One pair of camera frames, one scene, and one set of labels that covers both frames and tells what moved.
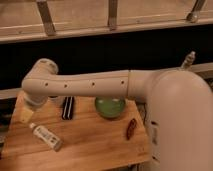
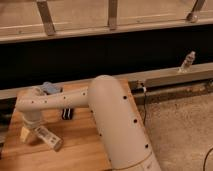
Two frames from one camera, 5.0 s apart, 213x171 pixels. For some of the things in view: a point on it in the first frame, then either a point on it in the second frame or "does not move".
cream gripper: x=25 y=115 -> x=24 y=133
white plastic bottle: x=46 y=137 does not move
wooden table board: x=79 y=133 does not move
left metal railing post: x=46 y=17 does not move
